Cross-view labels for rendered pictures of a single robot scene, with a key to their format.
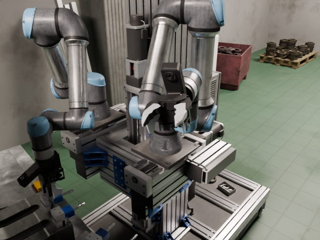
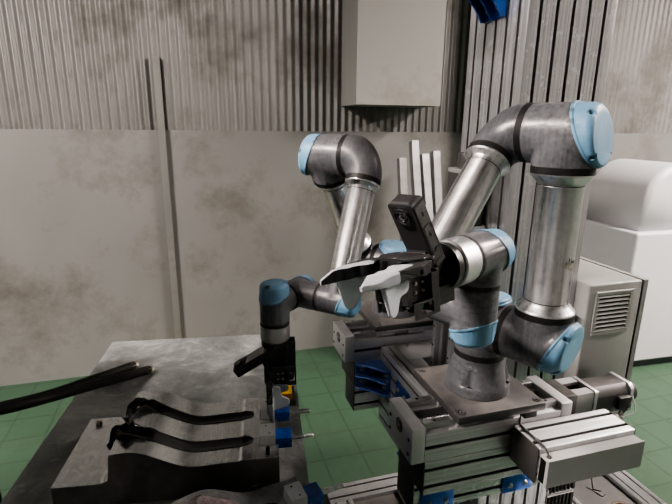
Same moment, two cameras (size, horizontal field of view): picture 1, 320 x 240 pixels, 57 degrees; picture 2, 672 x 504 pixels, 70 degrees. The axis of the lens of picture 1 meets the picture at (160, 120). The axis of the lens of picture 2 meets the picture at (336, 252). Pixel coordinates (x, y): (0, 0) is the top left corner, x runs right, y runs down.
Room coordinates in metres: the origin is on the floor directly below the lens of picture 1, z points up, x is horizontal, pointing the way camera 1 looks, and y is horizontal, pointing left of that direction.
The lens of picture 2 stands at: (0.07, -0.28, 1.64)
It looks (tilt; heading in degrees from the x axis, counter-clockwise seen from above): 15 degrees down; 32
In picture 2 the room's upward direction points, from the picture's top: 1 degrees clockwise
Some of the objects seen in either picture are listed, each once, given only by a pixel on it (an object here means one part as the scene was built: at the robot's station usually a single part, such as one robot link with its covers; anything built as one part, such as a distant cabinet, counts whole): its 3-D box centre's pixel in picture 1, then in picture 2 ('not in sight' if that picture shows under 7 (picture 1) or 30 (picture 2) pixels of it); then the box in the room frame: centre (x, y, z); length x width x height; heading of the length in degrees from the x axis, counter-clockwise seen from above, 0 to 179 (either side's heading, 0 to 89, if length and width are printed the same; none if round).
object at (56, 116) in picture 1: (51, 121); (301, 293); (1.05, 0.44, 1.20); 0.11 x 0.11 x 0.08; 4
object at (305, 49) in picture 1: (289, 49); not in sight; (6.55, -2.91, 0.23); 1.27 x 0.88 x 0.46; 139
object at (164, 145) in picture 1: (165, 136); (477, 365); (1.13, -0.03, 1.09); 0.15 x 0.15 x 0.10
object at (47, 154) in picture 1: (43, 151); (275, 331); (0.95, 0.45, 1.12); 0.08 x 0.08 x 0.05
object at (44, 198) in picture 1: (58, 196); (285, 412); (0.96, 0.43, 0.89); 0.13 x 0.05 x 0.05; 131
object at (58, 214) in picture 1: (69, 210); (287, 437); (0.88, 0.36, 0.89); 0.13 x 0.05 x 0.05; 131
